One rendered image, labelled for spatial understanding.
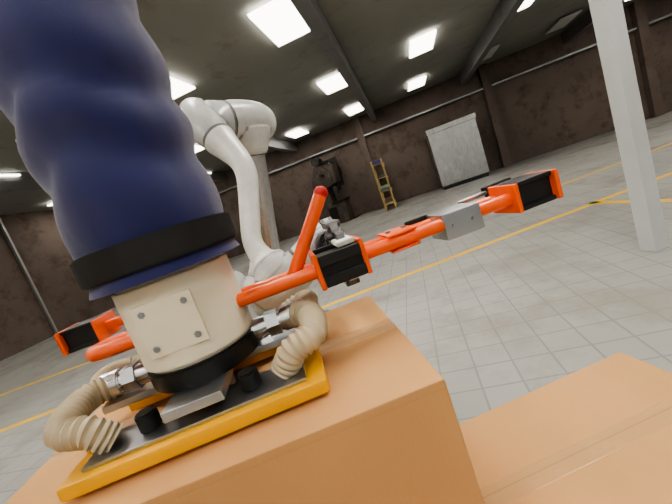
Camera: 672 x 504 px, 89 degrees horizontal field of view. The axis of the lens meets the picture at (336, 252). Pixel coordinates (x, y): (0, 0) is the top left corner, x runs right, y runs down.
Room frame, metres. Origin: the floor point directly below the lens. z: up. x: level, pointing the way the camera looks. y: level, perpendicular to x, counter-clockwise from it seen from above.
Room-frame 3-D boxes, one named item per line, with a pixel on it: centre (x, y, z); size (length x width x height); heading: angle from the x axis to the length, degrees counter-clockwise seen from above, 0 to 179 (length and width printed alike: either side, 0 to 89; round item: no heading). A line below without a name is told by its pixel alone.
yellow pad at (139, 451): (0.44, 0.24, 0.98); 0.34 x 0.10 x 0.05; 96
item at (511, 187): (0.59, -0.35, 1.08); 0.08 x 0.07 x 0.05; 96
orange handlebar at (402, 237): (0.67, 0.07, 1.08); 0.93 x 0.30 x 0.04; 96
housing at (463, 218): (0.58, -0.21, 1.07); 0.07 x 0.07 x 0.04; 6
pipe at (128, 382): (0.53, 0.25, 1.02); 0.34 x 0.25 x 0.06; 96
